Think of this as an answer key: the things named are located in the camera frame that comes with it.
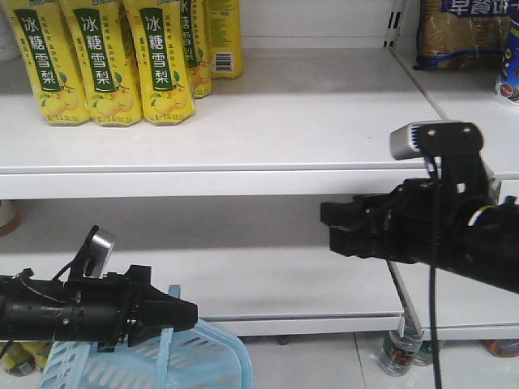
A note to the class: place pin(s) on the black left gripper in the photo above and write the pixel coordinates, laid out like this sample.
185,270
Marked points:
120,307

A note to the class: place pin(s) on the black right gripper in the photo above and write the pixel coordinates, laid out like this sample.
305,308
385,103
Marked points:
404,225

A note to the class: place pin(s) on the light blue plastic basket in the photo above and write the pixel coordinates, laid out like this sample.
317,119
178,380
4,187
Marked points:
205,356

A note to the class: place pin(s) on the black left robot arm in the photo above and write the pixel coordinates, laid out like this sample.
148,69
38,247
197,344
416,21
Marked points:
31,308

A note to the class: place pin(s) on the white store shelving unit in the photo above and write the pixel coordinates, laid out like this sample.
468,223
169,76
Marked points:
227,204

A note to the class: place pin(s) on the clear water bottle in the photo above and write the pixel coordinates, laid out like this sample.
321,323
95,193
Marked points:
399,349

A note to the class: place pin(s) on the blue white oreo cup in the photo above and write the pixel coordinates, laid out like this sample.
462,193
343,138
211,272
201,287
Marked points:
506,85

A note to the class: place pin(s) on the blue biscuit bag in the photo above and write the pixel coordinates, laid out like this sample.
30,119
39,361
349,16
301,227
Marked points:
453,35

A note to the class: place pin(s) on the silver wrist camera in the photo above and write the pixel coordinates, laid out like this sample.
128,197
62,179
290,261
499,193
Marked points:
435,138
92,256

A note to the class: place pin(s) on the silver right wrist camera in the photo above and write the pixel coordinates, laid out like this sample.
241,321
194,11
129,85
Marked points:
435,138

